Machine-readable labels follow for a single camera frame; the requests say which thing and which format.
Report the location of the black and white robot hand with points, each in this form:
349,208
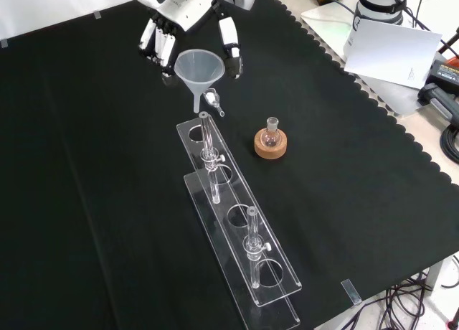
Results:
183,7

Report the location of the clear plastic funnel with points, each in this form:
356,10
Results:
199,66

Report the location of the clear acrylic funnel stand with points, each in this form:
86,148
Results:
247,272

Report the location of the clear tape strip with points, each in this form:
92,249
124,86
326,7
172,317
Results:
3,43
352,291
98,14

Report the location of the pale grey board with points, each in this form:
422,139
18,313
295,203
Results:
322,21

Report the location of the round-bottom glass flask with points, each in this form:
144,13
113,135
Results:
270,138

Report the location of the black bench cloth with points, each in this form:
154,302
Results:
107,165

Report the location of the white paper card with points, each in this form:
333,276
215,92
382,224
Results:
387,54

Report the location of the black tripod leg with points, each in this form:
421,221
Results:
448,44

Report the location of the black and orange power unit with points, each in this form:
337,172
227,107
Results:
446,73

